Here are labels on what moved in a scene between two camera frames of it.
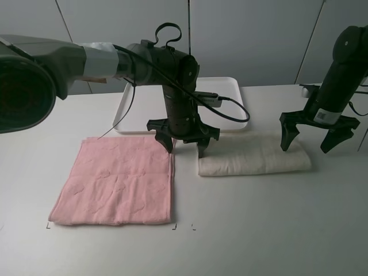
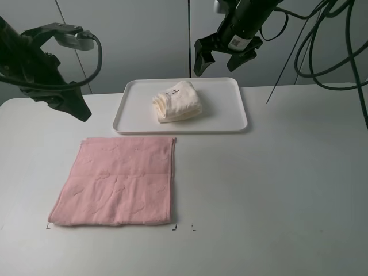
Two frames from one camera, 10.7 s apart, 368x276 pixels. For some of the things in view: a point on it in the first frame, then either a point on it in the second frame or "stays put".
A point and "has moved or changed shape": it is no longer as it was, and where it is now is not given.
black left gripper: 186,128 -> 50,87
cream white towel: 253,153 has moved or changed shape
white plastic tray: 141,103 stays put
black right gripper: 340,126 -> 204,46
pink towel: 114,180 stays put
